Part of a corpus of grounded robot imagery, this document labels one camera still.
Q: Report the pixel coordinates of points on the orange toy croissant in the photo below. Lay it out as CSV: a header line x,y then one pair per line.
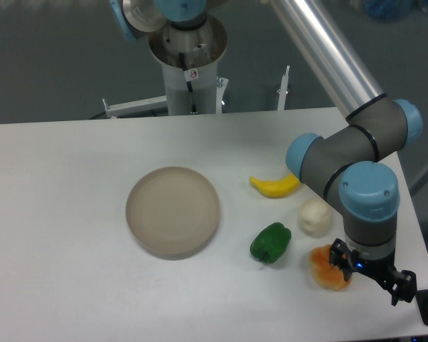
x,y
326,275

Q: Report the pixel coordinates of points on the beige round plate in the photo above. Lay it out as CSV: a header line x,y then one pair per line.
x,y
173,212

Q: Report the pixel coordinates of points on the white toy garlic bulb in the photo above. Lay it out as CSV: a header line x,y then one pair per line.
x,y
315,217

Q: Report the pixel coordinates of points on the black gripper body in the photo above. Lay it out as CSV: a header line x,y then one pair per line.
x,y
375,262

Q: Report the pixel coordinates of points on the white upright frame post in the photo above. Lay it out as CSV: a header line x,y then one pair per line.
x,y
283,90

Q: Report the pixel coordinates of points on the white metal frame bracket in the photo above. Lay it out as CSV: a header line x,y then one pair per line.
x,y
136,108

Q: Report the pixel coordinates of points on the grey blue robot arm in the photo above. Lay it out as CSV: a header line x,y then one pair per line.
x,y
345,169

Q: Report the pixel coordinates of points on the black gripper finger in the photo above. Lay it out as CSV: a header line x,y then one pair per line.
x,y
343,258
401,285

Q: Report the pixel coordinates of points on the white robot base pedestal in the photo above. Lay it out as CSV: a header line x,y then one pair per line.
x,y
189,60

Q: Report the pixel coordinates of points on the yellow toy banana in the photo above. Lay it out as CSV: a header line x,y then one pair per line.
x,y
276,188

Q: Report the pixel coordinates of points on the green toy bell pepper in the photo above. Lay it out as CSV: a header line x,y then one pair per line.
x,y
271,243

